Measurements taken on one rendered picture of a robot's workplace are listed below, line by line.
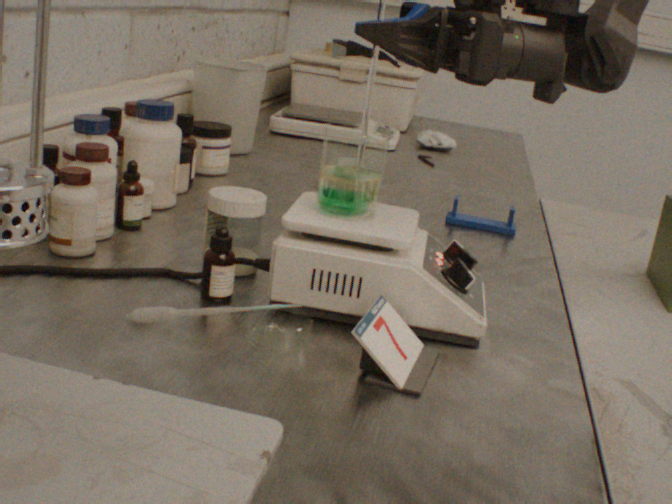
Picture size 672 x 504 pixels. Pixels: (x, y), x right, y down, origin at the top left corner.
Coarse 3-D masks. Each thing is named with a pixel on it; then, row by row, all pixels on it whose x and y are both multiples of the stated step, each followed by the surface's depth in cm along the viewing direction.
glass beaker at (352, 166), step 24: (336, 144) 72; (360, 144) 71; (384, 144) 72; (336, 168) 72; (360, 168) 72; (384, 168) 74; (336, 192) 73; (360, 192) 73; (336, 216) 73; (360, 216) 73
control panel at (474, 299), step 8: (432, 240) 80; (432, 248) 78; (440, 248) 80; (424, 256) 74; (432, 256) 76; (424, 264) 72; (432, 264) 73; (440, 264) 75; (448, 264) 77; (432, 272) 71; (440, 272) 73; (472, 272) 81; (440, 280) 71; (480, 280) 80; (448, 288) 71; (472, 288) 76; (480, 288) 78; (464, 296) 72; (472, 296) 74; (480, 296) 76; (472, 304) 72; (480, 304) 73; (480, 312) 71
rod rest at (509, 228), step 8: (456, 200) 111; (456, 208) 112; (512, 208) 112; (448, 216) 112; (456, 216) 113; (464, 216) 113; (472, 216) 114; (512, 216) 110; (456, 224) 112; (464, 224) 112; (472, 224) 111; (480, 224) 111; (488, 224) 111; (496, 224) 112; (504, 224) 112; (512, 224) 113; (496, 232) 111; (504, 232) 111; (512, 232) 111
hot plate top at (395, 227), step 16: (304, 208) 75; (384, 208) 80; (400, 208) 80; (288, 224) 71; (304, 224) 71; (320, 224) 71; (336, 224) 72; (352, 224) 72; (368, 224) 73; (384, 224) 74; (400, 224) 75; (416, 224) 76; (352, 240) 71; (368, 240) 70; (384, 240) 70; (400, 240) 70
